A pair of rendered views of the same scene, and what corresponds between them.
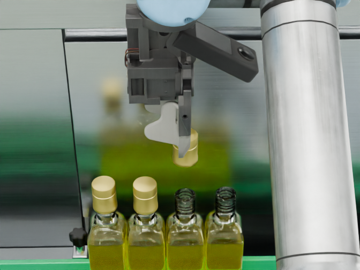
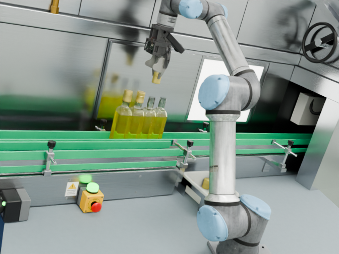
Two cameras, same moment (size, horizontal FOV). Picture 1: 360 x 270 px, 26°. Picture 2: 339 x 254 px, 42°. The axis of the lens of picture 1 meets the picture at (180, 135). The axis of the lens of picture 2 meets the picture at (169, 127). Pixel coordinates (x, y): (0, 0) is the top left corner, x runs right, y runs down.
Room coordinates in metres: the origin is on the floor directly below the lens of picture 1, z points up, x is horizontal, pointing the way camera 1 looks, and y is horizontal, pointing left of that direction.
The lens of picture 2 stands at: (-0.68, 0.97, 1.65)
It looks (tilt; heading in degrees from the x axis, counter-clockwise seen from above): 19 degrees down; 324
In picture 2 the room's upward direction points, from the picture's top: 15 degrees clockwise
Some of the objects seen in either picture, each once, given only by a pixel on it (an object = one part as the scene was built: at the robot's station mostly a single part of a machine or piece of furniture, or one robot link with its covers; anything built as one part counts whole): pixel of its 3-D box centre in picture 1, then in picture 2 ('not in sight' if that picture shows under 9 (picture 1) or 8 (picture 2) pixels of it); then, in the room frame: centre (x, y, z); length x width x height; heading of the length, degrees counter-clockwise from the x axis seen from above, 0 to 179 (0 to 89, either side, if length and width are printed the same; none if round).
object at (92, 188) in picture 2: not in sight; (93, 187); (0.63, 0.28, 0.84); 0.04 x 0.04 x 0.03
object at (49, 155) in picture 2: not in sight; (51, 162); (0.64, 0.45, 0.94); 0.07 x 0.04 x 0.13; 1
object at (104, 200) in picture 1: (104, 194); (127, 96); (0.82, 0.11, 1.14); 0.04 x 0.04 x 0.04
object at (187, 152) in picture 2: not in sight; (183, 151); (0.70, -0.15, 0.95); 0.17 x 0.03 x 0.12; 1
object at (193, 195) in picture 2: not in sight; (204, 190); (0.63, -0.27, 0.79); 0.27 x 0.17 x 0.08; 1
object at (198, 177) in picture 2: not in sight; (208, 192); (0.60, -0.27, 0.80); 0.22 x 0.17 x 0.09; 1
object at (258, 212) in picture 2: not in sight; (249, 216); (0.23, -0.13, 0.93); 0.13 x 0.12 x 0.14; 92
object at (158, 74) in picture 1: (162, 51); (160, 40); (0.82, 0.02, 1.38); 0.09 x 0.08 x 0.12; 92
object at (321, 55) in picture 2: not in sight; (320, 43); (0.86, -0.97, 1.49); 0.21 x 0.05 x 0.21; 1
